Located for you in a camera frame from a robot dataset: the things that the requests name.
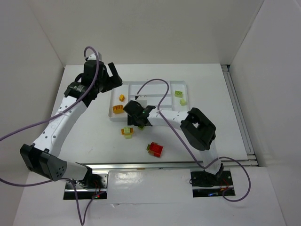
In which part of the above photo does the yellow oval lego piece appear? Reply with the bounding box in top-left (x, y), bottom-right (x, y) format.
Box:
top-left (112, 105), bottom-right (124, 114)

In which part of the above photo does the small yellow lego brick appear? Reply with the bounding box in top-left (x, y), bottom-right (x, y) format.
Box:
top-left (119, 95), bottom-right (125, 102)

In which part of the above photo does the red and green lego stack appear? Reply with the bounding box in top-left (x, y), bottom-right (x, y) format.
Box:
top-left (146, 142), bottom-right (163, 158)

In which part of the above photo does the light green lego brick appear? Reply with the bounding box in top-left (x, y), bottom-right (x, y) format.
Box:
top-left (174, 90), bottom-right (183, 98)

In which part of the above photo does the pale green small lego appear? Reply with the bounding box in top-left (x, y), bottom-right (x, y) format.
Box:
top-left (180, 98), bottom-right (187, 106)

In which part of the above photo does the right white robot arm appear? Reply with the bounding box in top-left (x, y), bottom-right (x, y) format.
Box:
top-left (124, 100), bottom-right (224, 183)

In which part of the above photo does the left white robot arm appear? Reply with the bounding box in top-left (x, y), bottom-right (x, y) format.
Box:
top-left (20, 60), bottom-right (122, 186)

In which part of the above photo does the white compartment tray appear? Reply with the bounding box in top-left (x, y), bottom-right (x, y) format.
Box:
top-left (108, 81), bottom-right (189, 121)

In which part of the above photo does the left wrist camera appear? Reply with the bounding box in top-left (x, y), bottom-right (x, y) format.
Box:
top-left (87, 52), bottom-right (102, 61)

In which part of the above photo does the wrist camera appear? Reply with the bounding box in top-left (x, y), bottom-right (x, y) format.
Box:
top-left (87, 52), bottom-right (102, 61)
top-left (135, 95), bottom-right (147, 106)

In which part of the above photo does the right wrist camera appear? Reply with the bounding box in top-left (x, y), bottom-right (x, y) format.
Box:
top-left (135, 95), bottom-right (147, 106)

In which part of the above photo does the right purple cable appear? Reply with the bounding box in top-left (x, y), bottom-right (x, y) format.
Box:
top-left (135, 79), bottom-right (251, 202)

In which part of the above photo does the purple cable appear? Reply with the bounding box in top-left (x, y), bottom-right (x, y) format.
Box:
top-left (135, 79), bottom-right (251, 202)
top-left (0, 46), bottom-right (101, 226)

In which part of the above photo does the aluminium rail front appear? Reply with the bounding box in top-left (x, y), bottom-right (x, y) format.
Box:
top-left (82, 160), bottom-right (258, 171)

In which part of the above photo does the aluminium rail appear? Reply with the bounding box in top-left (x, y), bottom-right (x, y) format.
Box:
top-left (221, 65), bottom-right (258, 166)
top-left (82, 160), bottom-right (258, 171)

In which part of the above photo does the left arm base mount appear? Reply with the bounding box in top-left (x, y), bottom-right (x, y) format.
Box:
top-left (63, 171), bottom-right (109, 200)

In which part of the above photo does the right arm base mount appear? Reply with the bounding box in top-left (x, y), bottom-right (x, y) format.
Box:
top-left (189, 170), bottom-right (235, 198)

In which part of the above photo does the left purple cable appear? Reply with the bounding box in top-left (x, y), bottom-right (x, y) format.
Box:
top-left (0, 46), bottom-right (101, 226)

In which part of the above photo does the aluminium rail right side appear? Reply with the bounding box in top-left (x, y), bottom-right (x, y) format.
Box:
top-left (221, 65), bottom-right (258, 166)

